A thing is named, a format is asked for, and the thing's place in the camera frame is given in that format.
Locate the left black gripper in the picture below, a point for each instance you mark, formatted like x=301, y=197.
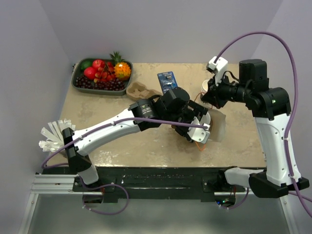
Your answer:
x=198, y=110

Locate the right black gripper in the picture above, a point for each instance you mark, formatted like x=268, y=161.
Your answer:
x=213, y=96

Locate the black paper coffee cup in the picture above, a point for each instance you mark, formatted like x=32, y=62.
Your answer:
x=212, y=123

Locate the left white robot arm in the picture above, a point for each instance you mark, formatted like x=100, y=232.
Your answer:
x=138, y=117

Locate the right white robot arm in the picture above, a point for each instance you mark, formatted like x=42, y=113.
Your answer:
x=271, y=110

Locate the blue blister pack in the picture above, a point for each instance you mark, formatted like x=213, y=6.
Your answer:
x=167, y=81

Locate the stack of paper cups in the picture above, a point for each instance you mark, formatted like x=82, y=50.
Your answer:
x=204, y=89

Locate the bottom pulp cup carrier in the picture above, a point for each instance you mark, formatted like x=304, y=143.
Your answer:
x=137, y=90

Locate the dark red grape bunch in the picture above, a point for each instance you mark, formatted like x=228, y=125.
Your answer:
x=111, y=84

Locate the orange pineapple toy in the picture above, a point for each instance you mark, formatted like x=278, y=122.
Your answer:
x=121, y=68

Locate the red cherries bunch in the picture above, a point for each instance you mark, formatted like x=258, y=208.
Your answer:
x=107, y=74

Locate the red apple back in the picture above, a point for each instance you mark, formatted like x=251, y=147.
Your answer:
x=98, y=64

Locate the red apple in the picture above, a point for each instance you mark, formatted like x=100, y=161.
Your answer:
x=90, y=73
x=98, y=64

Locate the red apple front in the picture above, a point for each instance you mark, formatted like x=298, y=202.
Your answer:
x=90, y=73

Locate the green apple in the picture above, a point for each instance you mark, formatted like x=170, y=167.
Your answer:
x=85, y=65

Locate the grey fruit tray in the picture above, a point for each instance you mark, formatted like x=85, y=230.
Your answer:
x=77, y=73

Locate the grey straw holder cup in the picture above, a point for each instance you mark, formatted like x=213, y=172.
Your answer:
x=63, y=153

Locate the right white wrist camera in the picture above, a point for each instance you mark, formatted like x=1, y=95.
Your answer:
x=217, y=66

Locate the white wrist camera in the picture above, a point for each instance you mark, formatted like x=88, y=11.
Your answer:
x=217, y=66
x=200, y=135

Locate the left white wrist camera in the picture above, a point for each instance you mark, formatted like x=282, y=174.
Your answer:
x=200, y=135

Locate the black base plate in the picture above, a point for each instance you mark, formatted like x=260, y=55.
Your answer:
x=198, y=183

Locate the aluminium frame rail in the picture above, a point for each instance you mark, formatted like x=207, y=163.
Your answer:
x=54, y=208

